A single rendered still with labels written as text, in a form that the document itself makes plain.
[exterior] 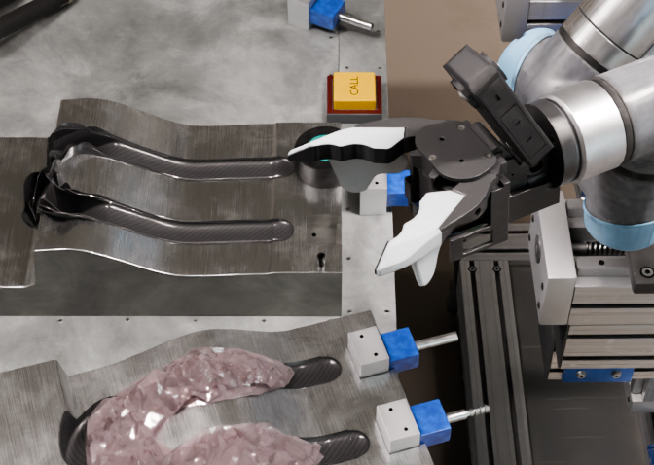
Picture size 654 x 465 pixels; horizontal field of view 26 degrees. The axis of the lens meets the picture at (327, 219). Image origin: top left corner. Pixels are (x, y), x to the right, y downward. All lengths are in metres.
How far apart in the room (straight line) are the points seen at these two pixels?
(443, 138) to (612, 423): 1.42
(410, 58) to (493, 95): 2.28
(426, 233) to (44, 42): 1.26
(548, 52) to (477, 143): 0.23
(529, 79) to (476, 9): 2.17
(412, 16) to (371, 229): 1.58
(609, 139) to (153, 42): 1.17
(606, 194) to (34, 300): 0.85
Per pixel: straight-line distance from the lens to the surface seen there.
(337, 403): 1.67
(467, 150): 1.09
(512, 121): 1.07
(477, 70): 1.03
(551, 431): 2.44
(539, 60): 1.30
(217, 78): 2.11
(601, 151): 1.13
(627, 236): 1.26
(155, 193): 1.83
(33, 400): 1.64
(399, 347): 1.70
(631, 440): 2.46
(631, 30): 1.28
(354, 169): 1.13
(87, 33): 2.21
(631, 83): 1.15
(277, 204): 1.81
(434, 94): 3.24
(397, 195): 1.90
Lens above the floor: 2.25
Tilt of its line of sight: 49 degrees down
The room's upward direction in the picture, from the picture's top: straight up
